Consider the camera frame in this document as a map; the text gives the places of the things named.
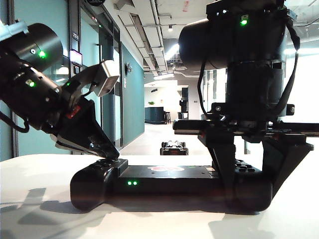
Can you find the black dual-joystick remote control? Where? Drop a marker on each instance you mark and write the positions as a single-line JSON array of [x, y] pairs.
[[169, 186]]

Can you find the ceiling track spotlight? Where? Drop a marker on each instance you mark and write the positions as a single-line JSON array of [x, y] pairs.
[[170, 28]]

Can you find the green potted plant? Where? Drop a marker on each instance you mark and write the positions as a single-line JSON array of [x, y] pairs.
[[151, 102]]

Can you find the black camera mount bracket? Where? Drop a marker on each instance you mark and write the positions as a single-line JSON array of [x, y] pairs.
[[79, 79]]

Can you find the black door access reader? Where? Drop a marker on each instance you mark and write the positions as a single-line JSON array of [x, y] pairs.
[[77, 69]]

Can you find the dark reception counter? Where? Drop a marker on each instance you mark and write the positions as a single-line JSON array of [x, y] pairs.
[[154, 115]]

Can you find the long linear ceiling light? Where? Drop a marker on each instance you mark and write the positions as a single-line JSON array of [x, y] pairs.
[[172, 51]]

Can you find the room number sign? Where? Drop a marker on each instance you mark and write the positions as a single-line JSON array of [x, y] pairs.
[[75, 36]]

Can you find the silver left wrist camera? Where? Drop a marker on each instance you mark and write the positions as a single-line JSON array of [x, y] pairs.
[[107, 77]]

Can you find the tall black kiosk machine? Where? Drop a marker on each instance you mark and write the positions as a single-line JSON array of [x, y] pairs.
[[184, 104]]

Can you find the dark bar stool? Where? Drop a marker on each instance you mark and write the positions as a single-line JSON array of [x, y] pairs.
[[168, 117]]

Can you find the lit room display panel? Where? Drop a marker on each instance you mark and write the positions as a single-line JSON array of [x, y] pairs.
[[76, 56]]

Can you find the black quadruped robot dog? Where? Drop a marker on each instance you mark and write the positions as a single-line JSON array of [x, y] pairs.
[[174, 149]]

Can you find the black wall lamp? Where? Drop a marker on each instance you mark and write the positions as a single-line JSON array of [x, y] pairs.
[[128, 69]]

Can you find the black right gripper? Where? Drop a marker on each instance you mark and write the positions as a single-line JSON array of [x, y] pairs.
[[249, 128]]

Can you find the linear ceiling light over lobby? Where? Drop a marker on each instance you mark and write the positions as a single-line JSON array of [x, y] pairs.
[[163, 76]]

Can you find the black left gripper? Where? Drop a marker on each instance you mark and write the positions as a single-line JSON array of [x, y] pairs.
[[67, 119]]

